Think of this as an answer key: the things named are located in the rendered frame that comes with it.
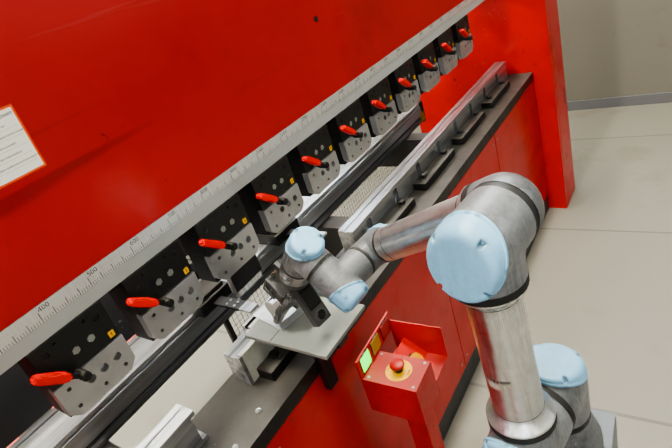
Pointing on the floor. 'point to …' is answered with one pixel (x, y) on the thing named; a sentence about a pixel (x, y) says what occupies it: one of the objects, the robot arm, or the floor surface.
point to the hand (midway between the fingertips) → (288, 314)
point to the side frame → (519, 55)
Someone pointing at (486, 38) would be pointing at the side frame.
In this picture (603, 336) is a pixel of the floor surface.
